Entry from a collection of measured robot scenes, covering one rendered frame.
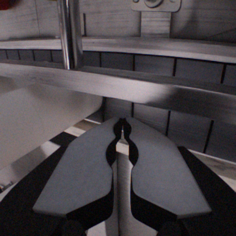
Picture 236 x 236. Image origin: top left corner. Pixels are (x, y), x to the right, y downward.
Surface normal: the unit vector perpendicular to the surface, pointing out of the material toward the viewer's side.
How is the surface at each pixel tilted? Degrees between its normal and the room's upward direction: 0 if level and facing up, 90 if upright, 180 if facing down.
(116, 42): 0
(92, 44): 0
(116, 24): 0
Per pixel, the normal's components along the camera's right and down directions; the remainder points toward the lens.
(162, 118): -0.52, 0.40
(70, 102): 0.81, -0.07
